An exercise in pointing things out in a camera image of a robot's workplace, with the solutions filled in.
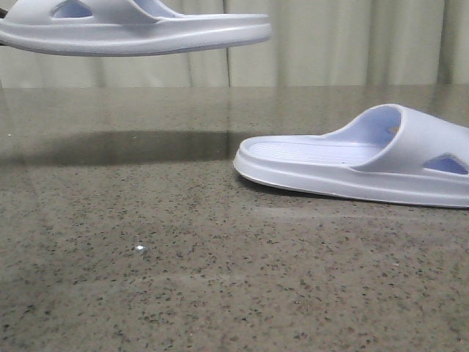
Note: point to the light blue slipper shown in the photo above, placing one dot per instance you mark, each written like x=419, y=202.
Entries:
x=124, y=28
x=389, y=153

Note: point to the pale green curtain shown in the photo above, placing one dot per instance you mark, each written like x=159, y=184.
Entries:
x=314, y=43

